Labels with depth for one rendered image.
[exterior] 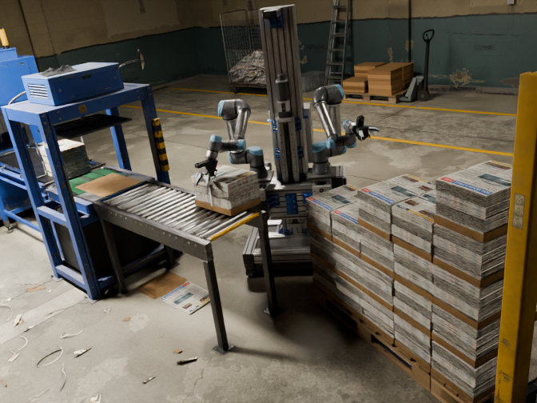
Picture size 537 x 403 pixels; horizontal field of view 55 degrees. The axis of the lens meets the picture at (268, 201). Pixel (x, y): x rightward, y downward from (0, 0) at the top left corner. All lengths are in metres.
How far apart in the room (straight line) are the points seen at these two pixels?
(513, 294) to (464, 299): 0.53
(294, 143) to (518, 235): 2.32
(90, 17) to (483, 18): 8.05
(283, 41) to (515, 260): 2.46
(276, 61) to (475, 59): 6.30
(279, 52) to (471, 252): 2.16
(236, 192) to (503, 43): 6.97
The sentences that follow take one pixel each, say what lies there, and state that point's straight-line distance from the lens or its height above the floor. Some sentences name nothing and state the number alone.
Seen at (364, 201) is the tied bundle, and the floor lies 1.00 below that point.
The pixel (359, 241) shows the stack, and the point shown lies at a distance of 3.15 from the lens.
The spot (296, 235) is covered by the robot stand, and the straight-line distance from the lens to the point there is 4.35.
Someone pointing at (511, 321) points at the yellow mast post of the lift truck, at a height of 0.92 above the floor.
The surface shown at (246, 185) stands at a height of 0.97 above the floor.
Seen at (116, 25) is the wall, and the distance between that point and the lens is 12.98.
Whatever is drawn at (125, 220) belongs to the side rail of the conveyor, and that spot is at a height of 0.76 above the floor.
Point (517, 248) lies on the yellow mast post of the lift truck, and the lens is 2.06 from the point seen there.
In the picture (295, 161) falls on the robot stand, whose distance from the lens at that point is 4.03.
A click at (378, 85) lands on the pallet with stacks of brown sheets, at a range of 9.52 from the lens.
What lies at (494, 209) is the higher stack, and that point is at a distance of 2.41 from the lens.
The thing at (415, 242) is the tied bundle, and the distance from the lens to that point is 2.74.
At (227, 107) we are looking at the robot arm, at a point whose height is 1.41.
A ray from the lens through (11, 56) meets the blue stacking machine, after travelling 6.46.
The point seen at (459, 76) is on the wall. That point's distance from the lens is 10.00.
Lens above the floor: 2.21
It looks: 23 degrees down
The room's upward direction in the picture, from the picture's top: 7 degrees counter-clockwise
